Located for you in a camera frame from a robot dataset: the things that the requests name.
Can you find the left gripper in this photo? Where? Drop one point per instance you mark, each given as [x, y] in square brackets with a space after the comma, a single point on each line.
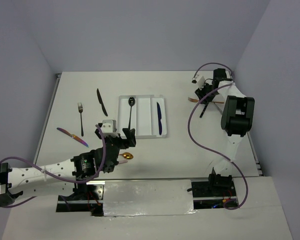
[130, 135]

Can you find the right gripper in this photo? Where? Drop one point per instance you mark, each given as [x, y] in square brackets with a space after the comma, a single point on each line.
[201, 92]

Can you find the silver fork with black handle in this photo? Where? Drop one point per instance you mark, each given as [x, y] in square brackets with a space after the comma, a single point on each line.
[203, 111]

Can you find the copper fork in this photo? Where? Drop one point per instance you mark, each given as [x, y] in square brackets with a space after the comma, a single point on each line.
[193, 100]

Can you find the silver spoon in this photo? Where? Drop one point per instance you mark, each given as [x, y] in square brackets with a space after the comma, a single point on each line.
[218, 108]

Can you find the black spoon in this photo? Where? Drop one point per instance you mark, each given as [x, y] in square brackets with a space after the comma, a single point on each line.
[131, 103]

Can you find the blue knife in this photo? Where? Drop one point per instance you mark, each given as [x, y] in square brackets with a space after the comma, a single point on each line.
[159, 116]

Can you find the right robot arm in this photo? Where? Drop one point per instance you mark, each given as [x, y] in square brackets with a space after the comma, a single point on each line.
[237, 114]

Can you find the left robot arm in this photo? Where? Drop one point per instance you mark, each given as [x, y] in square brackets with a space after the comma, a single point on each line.
[66, 176]

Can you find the black knife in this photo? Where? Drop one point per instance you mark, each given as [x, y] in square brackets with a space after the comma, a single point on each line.
[100, 100]

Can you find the gold spoon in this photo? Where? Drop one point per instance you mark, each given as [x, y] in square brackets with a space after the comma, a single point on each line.
[127, 155]

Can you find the iridescent rainbow knife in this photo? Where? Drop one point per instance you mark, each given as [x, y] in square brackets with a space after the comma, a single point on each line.
[73, 136]

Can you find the white three-compartment cutlery tray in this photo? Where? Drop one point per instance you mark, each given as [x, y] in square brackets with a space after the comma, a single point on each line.
[144, 117]

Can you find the silver foil sheet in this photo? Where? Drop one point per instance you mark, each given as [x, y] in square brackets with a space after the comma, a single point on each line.
[147, 198]

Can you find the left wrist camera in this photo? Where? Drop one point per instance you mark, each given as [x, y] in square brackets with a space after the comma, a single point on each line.
[109, 128]

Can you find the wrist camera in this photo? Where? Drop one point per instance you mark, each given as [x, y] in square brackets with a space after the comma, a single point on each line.
[199, 80]
[109, 128]

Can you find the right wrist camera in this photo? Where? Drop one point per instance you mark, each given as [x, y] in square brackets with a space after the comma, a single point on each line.
[199, 80]

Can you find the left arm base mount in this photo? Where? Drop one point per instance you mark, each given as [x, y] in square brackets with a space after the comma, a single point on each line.
[85, 198]

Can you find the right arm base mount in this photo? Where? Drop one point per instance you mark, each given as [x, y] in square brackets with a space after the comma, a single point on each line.
[214, 193]

